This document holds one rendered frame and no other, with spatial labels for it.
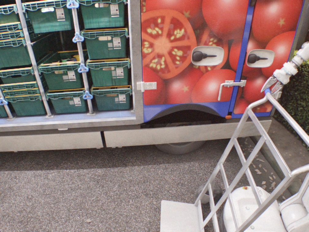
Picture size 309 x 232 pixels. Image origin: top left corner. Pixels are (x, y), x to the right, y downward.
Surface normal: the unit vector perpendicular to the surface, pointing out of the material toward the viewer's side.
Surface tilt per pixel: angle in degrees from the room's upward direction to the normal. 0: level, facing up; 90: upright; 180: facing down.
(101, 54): 96
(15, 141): 90
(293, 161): 8
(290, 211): 47
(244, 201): 74
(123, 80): 98
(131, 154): 0
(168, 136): 90
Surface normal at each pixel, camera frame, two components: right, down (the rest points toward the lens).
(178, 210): 0.18, -0.82
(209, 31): 0.11, 0.54
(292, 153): -0.14, -0.83
